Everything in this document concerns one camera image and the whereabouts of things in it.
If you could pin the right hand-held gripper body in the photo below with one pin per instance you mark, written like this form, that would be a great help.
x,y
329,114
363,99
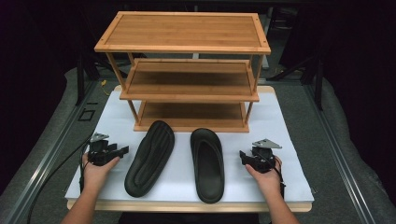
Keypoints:
x,y
263,158

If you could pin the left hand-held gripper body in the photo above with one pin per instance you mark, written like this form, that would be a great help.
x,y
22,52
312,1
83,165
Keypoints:
x,y
99,152

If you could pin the black slipper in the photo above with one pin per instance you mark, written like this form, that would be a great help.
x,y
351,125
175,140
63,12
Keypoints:
x,y
149,161
207,168

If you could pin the wooden three-tier shoe rack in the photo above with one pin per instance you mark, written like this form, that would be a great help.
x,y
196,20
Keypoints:
x,y
186,31

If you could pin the person's left hand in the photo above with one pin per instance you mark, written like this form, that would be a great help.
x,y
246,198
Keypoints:
x,y
95,175

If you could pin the person's right hand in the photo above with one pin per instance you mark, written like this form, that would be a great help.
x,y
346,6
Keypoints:
x,y
269,182

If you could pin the small yellow object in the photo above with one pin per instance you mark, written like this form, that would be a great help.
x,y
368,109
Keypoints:
x,y
104,83

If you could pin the white table sheet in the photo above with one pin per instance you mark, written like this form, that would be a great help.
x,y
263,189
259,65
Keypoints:
x,y
180,186

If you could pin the black metal stand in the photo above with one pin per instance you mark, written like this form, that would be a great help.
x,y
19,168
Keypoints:
x,y
80,84
318,87

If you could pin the metal floor rail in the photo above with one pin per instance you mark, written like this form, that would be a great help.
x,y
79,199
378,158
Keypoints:
x,y
339,155
46,161

